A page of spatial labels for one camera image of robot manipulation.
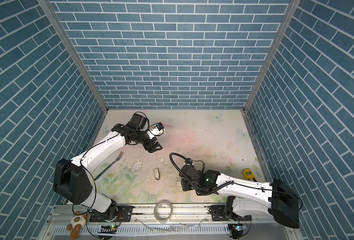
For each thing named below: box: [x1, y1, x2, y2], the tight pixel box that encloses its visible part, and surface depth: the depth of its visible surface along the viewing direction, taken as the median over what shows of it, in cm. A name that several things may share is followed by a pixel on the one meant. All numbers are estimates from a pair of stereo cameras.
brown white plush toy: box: [66, 211, 87, 240], surface depth 70 cm
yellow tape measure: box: [243, 168, 258, 182], surface depth 88 cm
